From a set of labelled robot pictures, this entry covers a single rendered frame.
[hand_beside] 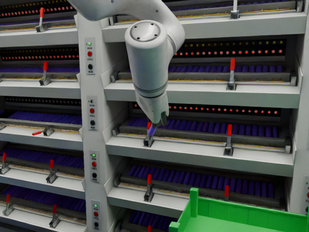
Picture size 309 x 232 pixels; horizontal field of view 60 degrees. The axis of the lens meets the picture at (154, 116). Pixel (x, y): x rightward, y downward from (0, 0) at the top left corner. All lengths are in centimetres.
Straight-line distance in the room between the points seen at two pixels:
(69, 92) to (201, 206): 61
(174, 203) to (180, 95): 37
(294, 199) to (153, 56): 58
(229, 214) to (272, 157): 22
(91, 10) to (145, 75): 16
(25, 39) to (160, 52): 73
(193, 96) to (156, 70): 29
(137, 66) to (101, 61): 40
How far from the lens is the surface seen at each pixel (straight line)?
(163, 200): 98
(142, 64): 55
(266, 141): 89
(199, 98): 83
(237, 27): 82
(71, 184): 115
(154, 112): 66
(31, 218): 138
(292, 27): 82
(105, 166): 101
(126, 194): 103
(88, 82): 98
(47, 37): 110
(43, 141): 116
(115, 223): 115
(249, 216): 77
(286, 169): 86
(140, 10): 62
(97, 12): 56
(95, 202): 109
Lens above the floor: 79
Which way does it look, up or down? 9 degrees down
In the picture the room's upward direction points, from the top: straight up
